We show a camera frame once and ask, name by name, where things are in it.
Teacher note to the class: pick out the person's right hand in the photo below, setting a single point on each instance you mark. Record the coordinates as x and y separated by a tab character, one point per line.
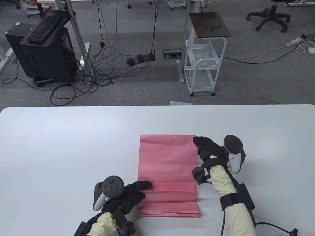
209	150

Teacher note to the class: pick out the person's left hand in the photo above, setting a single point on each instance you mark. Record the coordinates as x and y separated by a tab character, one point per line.
130	196

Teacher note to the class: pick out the black white controller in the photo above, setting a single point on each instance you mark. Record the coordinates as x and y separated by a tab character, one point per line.
232	143
113	185

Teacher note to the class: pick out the person's left forearm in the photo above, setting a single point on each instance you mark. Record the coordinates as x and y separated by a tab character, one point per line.
103	225

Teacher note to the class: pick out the person's right forearm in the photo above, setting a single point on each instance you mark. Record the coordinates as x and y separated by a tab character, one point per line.
236	221

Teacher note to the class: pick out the clear plastic bag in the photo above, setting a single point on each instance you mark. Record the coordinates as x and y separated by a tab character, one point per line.
181	103

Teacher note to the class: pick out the white rolling cart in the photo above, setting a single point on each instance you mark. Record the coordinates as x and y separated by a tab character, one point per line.
199	82

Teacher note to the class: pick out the grey desk leg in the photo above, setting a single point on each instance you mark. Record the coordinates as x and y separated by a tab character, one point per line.
179	71

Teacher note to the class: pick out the metal floor socket box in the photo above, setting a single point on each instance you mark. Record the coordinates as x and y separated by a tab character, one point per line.
172	54

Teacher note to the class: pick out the black foot pedal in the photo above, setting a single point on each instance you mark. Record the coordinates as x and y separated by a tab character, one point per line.
140	59

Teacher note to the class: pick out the dark brown board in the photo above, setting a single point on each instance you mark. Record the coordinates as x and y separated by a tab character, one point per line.
209	24

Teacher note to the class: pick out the white power strip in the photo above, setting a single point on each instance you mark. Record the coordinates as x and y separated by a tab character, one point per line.
294	41

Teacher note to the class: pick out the white power adapter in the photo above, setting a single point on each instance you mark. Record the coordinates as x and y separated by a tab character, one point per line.
312	50

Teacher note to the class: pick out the black wheeled dolly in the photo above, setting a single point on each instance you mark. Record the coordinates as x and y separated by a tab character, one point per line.
40	82

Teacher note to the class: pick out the white desk leg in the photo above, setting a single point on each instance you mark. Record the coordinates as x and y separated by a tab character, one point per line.
83	59

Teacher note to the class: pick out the black office chair base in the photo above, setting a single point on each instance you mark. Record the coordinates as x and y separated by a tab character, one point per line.
129	5
270	14

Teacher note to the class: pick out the white storage cart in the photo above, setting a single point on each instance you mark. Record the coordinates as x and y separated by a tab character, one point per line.
177	3
30	7

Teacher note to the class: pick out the black computer tower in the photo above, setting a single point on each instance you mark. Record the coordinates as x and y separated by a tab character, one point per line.
49	61

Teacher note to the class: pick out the white desk foot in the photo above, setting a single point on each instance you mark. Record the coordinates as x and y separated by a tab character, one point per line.
5	59

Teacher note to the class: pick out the black keyboard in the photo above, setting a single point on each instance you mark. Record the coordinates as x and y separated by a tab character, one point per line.
44	28

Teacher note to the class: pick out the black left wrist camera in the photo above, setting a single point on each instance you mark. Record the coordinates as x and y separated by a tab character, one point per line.
128	227

